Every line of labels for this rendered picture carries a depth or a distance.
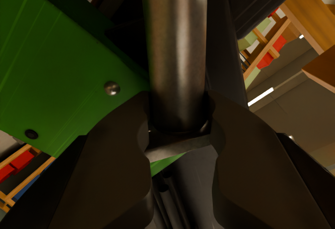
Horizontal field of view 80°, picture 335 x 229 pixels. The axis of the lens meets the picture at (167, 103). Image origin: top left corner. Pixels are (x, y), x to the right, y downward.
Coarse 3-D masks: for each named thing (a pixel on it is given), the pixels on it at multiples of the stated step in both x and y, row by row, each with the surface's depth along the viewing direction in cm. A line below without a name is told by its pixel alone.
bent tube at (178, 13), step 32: (160, 0) 8; (192, 0) 8; (160, 32) 9; (192, 32) 9; (160, 64) 9; (192, 64) 9; (160, 96) 10; (192, 96) 10; (160, 128) 11; (192, 128) 11
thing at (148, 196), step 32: (96, 128) 8; (128, 128) 8; (96, 160) 7; (128, 160) 7; (64, 192) 6; (96, 192) 6; (128, 192) 6; (64, 224) 5; (96, 224) 5; (128, 224) 6
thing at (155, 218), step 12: (156, 180) 19; (168, 180) 19; (156, 192) 19; (168, 192) 17; (156, 204) 18; (168, 204) 17; (180, 204) 20; (156, 216) 18; (168, 216) 18; (180, 216) 20; (168, 228) 21; (180, 228) 18; (192, 228) 21
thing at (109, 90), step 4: (108, 84) 13; (112, 84) 13; (116, 84) 13; (104, 88) 13; (108, 88) 13; (112, 88) 13; (116, 88) 13; (108, 92) 13; (112, 92) 13; (116, 92) 14
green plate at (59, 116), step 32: (0, 0) 11; (32, 0) 11; (64, 0) 15; (0, 32) 12; (32, 32) 12; (64, 32) 12; (96, 32) 12; (0, 64) 13; (32, 64) 13; (64, 64) 13; (96, 64) 13; (128, 64) 13; (0, 96) 14; (32, 96) 14; (64, 96) 14; (96, 96) 14; (128, 96) 14; (0, 128) 16; (32, 128) 16; (64, 128) 16; (160, 160) 17
